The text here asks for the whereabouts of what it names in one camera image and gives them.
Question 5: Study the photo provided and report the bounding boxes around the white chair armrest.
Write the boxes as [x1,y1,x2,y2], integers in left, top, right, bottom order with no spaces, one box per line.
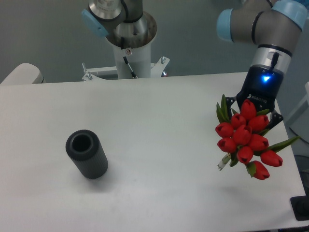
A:
[0,63,46,86]

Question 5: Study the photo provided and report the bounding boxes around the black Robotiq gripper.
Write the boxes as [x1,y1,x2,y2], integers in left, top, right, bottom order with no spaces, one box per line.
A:
[225,66,283,131]

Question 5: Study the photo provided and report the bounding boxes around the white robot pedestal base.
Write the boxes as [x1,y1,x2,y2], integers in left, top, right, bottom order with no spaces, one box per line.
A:
[81,11,170,82]

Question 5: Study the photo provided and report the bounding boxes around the white furniture at right edge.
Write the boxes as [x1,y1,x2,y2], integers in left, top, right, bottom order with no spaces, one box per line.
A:
[284,81,309,136]

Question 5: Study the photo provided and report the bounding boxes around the black cable on pedestal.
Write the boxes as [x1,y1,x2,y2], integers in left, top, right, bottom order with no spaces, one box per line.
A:
[120,36,139,79]

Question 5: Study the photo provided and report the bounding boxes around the red tulip bouquet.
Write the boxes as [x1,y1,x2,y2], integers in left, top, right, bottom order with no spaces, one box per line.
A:
[215,96,300,180]

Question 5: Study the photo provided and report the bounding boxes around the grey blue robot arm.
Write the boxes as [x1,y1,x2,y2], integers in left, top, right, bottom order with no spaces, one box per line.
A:
[82,0,308,129]

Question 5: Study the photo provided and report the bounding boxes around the black device at table corner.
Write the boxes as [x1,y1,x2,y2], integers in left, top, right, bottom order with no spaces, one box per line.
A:
[290,196,309,221]

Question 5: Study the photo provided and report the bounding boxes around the black ribbed cylindrical vase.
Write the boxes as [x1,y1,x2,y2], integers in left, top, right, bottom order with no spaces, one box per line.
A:
[65,130,108,179]

